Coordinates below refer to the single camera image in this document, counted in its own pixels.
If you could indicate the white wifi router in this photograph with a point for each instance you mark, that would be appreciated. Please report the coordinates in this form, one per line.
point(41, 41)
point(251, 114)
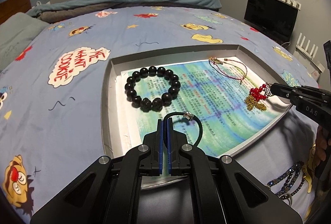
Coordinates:
point(309, 50)

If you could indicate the printed green blue paper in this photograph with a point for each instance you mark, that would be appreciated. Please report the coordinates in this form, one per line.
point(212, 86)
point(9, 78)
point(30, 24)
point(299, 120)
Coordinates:
point(209, 108)

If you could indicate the wooden headboard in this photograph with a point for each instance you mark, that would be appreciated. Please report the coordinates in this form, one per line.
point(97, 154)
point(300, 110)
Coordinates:
point(9, 8)

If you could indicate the white wall hook rack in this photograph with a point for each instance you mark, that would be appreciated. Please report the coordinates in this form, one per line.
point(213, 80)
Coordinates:
point(293, 3)

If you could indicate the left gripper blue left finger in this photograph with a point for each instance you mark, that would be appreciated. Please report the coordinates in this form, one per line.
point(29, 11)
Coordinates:
point(108, 190)

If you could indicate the teal folded blanket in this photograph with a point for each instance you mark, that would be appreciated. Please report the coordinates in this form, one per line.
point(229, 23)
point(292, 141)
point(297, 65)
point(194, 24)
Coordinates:
point(73, 8)

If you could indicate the grey blue pillow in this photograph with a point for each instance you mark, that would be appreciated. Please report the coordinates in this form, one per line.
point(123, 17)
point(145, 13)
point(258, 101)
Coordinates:
point(16, 35)

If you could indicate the red bead gold chain jewelry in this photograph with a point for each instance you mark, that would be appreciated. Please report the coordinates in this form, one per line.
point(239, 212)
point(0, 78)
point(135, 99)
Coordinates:
point(257, 96)

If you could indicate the black tv monitor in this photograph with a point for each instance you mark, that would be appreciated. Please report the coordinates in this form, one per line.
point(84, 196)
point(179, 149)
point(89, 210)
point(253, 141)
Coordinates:
point(274, 17)

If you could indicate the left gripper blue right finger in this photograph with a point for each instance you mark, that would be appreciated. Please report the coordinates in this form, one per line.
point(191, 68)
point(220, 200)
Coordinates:
point(222, 191)

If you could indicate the person's right hand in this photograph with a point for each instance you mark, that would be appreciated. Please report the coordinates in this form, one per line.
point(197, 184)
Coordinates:
point(321, 145)

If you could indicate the grey shallow tray box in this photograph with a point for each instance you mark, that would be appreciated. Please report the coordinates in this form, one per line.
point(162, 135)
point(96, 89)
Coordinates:
point(164, 57)

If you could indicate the blue cartoon bed sheet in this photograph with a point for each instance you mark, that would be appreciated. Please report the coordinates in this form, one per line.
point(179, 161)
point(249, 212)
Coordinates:
point(52, 94)

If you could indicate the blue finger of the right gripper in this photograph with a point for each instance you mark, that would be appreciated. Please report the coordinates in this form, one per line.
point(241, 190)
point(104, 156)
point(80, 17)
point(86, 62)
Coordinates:
point(284, 91)

